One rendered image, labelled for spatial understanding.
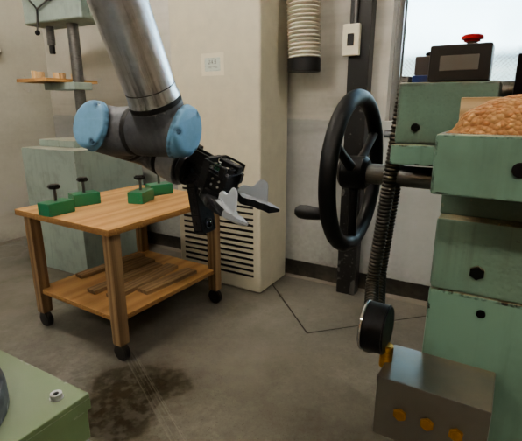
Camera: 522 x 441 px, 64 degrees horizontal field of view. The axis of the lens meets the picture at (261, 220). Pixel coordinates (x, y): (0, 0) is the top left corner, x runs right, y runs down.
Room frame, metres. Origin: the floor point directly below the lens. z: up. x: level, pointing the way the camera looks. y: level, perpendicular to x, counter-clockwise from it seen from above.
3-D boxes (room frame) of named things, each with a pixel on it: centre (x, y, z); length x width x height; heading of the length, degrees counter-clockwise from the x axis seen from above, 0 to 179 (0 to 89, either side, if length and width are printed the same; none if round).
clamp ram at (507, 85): (0.66, -0.35, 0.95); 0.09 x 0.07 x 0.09; 149
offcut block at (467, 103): (0.54, -0.28, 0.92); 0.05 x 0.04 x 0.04; 41
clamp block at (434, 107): (0.69, -0.30, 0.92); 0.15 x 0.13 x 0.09; 149
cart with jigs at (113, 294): (1.76, 0.58, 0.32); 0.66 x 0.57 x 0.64; 148
